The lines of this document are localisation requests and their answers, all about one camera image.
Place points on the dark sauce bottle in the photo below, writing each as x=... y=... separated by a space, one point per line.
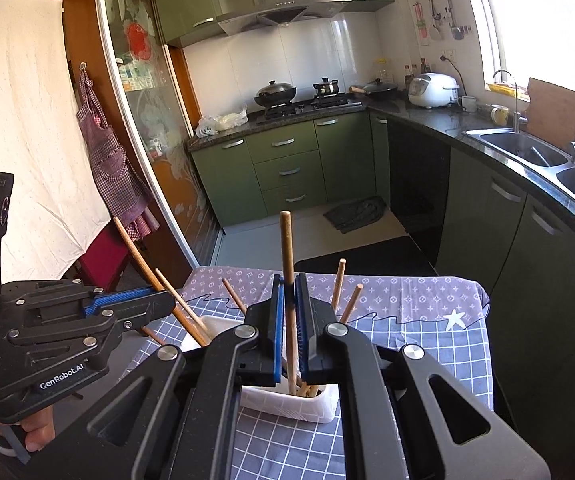
x=409 y=77
x=423 y=69

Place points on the hanging spatula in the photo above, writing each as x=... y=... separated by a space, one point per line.
x=436 y=30

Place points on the yellow-green mug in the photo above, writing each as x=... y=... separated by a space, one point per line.
x=499 y=115

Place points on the hanging cleaver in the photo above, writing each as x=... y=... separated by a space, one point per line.
x=456 y=30

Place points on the small chrome faucet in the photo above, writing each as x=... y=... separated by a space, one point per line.
x=516 y=115

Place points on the brown wooden chopstick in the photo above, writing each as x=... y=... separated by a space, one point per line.
x=153 y=336
x=137 y=252

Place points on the dark stone countertop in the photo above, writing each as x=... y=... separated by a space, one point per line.
x=432 y=120

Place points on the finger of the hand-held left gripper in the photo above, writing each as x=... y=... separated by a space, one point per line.
x=142 y=310
x=117 y=299

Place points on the white mug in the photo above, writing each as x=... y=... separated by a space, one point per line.
x=467 y=104

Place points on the person's left hand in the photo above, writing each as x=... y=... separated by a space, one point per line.
x=39 y=432

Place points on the black frying pan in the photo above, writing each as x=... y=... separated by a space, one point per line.
x=380 y=91

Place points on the dark ridged wooden chopstick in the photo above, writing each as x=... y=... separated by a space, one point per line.
x=287 y=245

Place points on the white sheet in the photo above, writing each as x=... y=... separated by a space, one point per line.
x=27 y=110

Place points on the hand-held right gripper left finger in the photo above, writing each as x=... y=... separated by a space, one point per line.
x=278 y=330

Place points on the plastic bags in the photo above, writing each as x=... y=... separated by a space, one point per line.
x=220 y=122

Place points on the black pot with lid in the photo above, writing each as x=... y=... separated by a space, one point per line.
x=326 y=89

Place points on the window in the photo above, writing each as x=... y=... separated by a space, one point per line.
x=542 y=20

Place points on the wooden cutting board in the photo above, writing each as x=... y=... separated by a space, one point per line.
x=552 y=110

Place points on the wall socket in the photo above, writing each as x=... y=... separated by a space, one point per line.
x=447 y=56

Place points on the dark red chair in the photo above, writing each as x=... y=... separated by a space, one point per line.
x=104 y=260

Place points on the checked apron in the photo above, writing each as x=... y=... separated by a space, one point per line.
x=107 y=160

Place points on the blue checked tablecloth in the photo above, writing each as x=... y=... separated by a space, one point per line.
x=287 y=452

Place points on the yellow cloth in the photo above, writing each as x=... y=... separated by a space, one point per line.
x=505 y=90

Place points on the white plastic utensil holder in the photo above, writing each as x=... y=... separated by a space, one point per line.
x=287 y=407

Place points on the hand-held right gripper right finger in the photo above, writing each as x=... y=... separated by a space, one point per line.
x=303 y=330

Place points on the steel double sink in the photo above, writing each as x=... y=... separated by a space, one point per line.
x=507 y=142

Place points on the frosted glass sliding door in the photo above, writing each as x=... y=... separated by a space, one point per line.
x=142 y=85

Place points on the dark floor mat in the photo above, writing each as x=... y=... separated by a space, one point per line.
x=355 y=215

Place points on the purple patterned cloth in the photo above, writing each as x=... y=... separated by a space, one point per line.
x=407 y=295

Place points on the gas stove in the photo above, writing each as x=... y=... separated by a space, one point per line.
x=312 y=106

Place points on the white rice cooker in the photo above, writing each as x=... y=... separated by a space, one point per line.
x=432 y=90

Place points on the black wok with lid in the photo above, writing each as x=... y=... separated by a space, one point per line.
x=275 y=92

